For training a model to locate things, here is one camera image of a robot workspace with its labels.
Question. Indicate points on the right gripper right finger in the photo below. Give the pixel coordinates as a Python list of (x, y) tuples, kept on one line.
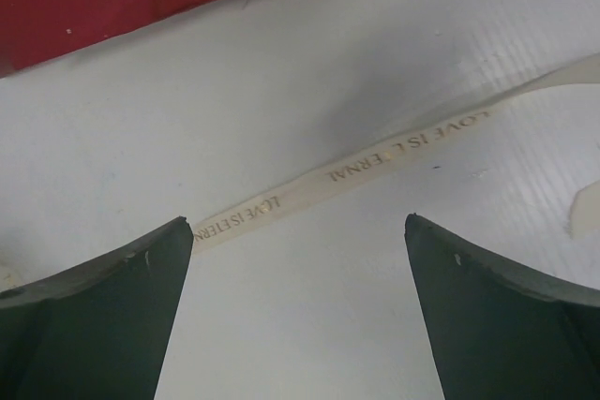
[(499, 329)]

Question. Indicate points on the cream printed ribbon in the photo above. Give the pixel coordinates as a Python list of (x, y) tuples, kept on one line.
[(96, 149)]

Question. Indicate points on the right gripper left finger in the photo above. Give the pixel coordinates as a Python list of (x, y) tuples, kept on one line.
[(98, 330)]

